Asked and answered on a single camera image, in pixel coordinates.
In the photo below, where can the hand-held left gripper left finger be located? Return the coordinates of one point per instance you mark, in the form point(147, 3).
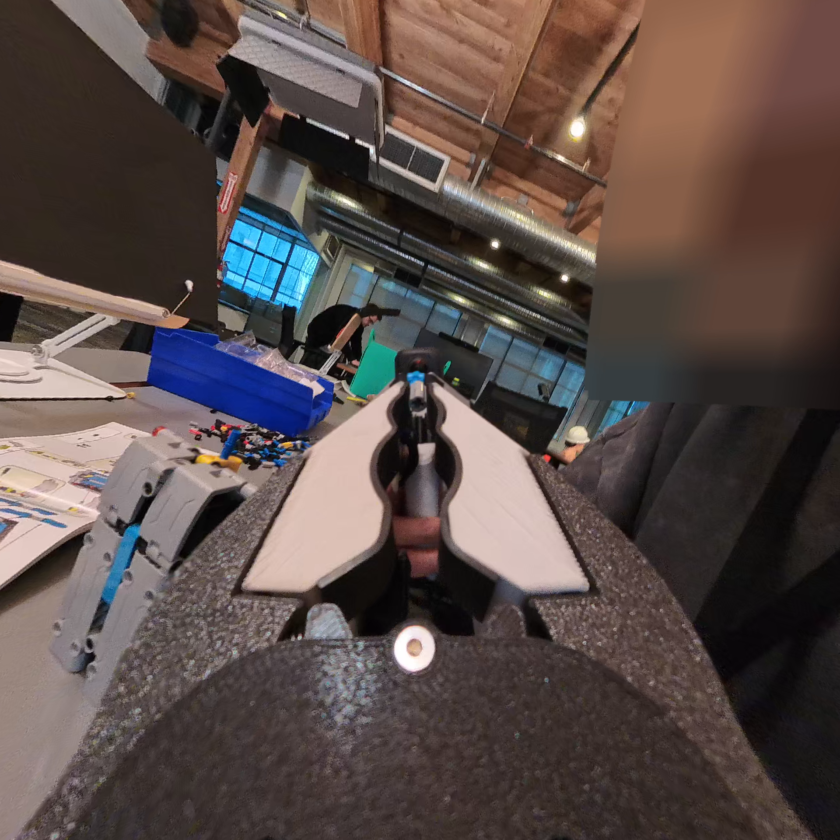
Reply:
point(321, 525)

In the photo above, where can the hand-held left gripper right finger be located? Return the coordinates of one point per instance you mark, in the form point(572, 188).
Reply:
point(512, 518)

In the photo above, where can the blue axle piece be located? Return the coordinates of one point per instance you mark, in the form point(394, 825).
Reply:
point(228, 447)

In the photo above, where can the grey blue block model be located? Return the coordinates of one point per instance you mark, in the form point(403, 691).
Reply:
point(177, 499)

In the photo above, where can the person's right hand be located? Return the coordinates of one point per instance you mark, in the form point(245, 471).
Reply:
point(417, 544)

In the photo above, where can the green backdrop screen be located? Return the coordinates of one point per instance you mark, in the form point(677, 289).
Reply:
point(371, 374)

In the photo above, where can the pile of building block pieces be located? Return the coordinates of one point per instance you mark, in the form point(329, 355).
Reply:
point(262, 446)

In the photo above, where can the black monitor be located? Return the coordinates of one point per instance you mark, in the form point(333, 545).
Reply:
point(525, 413)

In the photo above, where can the clear plastic bags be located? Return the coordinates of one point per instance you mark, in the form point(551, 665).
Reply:
point(275, 361)

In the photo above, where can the blue plastic bin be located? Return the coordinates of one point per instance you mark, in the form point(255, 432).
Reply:
point(216, 387)

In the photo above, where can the white ceiling air vent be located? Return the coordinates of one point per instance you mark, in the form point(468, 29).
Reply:
point(413, 157)

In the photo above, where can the person's grey sweatshirt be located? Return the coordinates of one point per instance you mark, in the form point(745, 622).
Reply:
point(722, 525)

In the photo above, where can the open instruction booklet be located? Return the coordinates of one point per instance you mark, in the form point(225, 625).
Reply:
point(39, 472)

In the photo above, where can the studio panel light on stand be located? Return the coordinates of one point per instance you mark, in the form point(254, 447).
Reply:
point(302, 65)

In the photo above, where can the white folding stand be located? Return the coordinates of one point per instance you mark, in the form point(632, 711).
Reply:
point(39, 380)

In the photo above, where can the black backdrop board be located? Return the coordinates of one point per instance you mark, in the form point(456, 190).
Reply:
point(85, 164)

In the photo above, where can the silver air duct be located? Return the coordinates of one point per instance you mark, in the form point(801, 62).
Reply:
point(492, 223)

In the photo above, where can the red white wall sign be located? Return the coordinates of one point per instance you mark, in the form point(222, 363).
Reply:
point(227, 191)

